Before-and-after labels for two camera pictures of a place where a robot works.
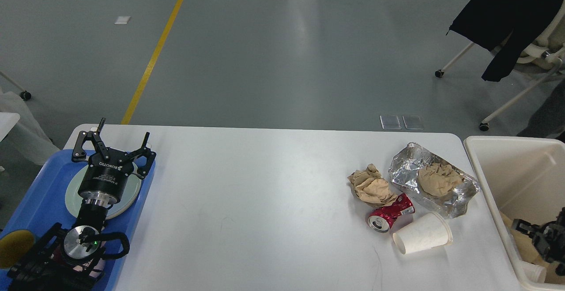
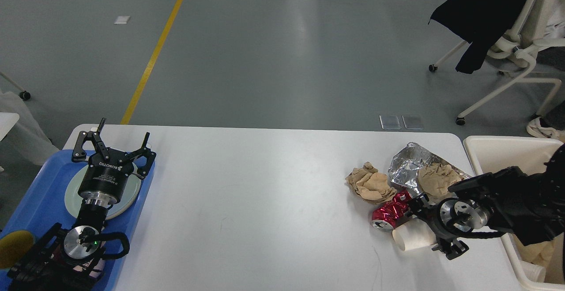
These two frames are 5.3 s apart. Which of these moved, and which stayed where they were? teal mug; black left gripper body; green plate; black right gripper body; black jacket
Moved: black right gripper body; black jacket
Stayed: black left gripper body; green plate; teal mug
